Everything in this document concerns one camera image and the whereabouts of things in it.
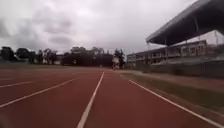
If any low grey wall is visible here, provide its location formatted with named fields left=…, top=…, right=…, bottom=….
left=136, top=59, right=224, bottom=80

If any grandstand with dark roof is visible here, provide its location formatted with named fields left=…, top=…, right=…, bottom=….
left=145, top=0, right=224, bottom=64

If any red running track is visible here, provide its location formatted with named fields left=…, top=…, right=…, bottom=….
left=0, top=67, right=224, bottom=128

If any grass infield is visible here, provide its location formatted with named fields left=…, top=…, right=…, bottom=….
left=0, top=62, right=74, bottom=71

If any row of dark trees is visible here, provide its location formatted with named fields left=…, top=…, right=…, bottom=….
left=0, top=46, right=127, bottom=68

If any long multi-storey building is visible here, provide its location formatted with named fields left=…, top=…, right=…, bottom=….
left=126, top=39, right=208, bottom=67

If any grass strip beside track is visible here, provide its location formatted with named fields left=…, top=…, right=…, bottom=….
left=114, top=68, right=224, bottom=114

